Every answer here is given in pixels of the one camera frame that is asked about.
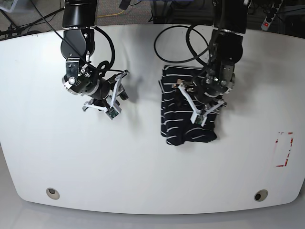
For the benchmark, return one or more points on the red tape rectangle marking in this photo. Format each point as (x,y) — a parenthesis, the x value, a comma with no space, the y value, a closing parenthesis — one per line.
(282,148)

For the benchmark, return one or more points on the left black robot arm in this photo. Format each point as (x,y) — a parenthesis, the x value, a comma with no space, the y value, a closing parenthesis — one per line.
(225,47)

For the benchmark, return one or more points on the table cable grommet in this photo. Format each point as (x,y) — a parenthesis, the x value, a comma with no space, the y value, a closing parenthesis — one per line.
(261,195)
(52,193)

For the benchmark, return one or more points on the left table cable grommet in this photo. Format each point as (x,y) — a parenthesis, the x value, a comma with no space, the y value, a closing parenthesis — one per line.
(52,193)

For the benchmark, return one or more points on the black tripod stand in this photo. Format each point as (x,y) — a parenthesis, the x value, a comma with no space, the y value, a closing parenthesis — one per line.
(20,17)

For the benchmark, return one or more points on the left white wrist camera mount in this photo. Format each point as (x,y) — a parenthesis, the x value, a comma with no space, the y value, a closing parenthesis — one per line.
(201,110)

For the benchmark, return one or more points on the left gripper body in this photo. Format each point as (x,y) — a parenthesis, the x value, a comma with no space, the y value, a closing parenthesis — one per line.
(207,93)

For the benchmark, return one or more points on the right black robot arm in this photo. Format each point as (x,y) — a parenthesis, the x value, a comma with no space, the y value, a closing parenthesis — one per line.
(78,45)

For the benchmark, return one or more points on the black white striped T-shirt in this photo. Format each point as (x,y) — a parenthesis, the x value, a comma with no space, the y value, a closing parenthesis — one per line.
(176,126)

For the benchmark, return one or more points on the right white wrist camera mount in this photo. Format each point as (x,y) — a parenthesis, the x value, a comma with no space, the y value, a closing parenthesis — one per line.
(114,109)

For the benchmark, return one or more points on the right table cable grommet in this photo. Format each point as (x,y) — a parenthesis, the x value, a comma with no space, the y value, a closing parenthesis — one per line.
(261,195)

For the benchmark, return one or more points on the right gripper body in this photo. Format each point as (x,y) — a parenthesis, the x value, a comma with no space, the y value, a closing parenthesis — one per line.
(101,95)

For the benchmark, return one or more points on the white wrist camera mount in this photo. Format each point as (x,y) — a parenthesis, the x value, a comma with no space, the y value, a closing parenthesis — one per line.
(201,110)
(114,109)

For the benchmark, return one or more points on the white power strip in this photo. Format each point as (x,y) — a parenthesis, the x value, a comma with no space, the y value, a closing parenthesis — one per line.
(271,14)

